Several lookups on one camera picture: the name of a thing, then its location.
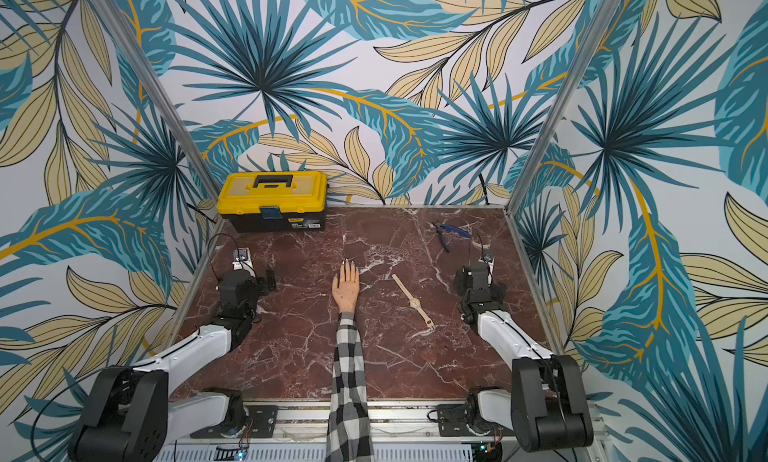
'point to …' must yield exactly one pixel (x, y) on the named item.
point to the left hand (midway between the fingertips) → (251, 270)
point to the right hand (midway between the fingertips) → (483, 278)
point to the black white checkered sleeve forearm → (348, 437)
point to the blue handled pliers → (446, 227)
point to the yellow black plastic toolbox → (274, 201)
